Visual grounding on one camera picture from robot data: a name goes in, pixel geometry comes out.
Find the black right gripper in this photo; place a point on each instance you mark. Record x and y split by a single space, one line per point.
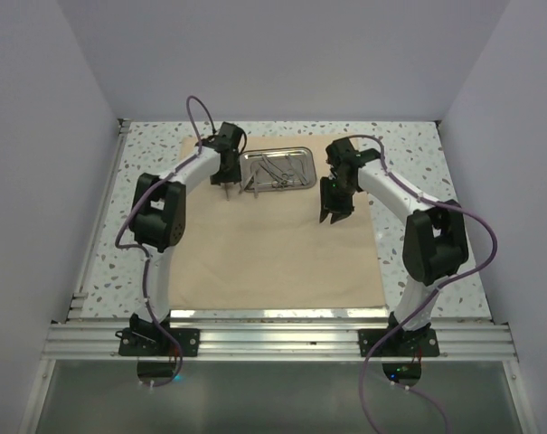
340 210

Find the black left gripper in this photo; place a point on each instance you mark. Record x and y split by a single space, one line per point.
233 176

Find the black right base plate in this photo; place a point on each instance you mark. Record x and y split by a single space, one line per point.
402 344

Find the blunt steel forceps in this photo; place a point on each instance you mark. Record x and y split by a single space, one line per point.
255 178

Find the beige cloth wrap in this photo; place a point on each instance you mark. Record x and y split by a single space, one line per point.
273 253

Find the steel hemostat clamp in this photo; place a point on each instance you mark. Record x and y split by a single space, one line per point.
287 169

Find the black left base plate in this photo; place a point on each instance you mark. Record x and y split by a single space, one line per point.
132 344

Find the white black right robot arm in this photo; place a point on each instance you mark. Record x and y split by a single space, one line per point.
434 243

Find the steel scalpel handle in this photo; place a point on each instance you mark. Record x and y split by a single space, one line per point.
298 170

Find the steel surgical scissors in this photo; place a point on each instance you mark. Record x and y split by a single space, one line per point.
277 176

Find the aluminium extrusion rail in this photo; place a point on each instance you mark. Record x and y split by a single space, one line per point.
283 340

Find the steel instrument tray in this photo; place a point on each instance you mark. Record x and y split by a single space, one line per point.
250 158

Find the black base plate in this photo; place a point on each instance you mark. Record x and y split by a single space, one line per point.
132 344
402 344

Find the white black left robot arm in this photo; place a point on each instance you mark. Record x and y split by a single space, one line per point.
156 224

